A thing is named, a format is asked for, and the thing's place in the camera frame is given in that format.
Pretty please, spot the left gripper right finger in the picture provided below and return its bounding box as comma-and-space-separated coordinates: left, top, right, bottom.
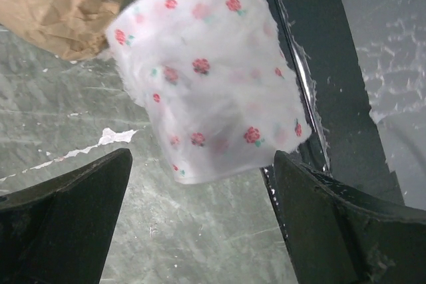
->
274, 152, 425, 283

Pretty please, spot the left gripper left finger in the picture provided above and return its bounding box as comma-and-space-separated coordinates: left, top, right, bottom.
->
1, 148, 132, 283

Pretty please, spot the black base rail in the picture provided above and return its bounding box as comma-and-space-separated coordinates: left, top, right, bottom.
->
267, 0, 404, 204

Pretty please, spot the brown paper wrapped roll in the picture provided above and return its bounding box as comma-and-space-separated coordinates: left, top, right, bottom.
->
1, 0, 124, 61

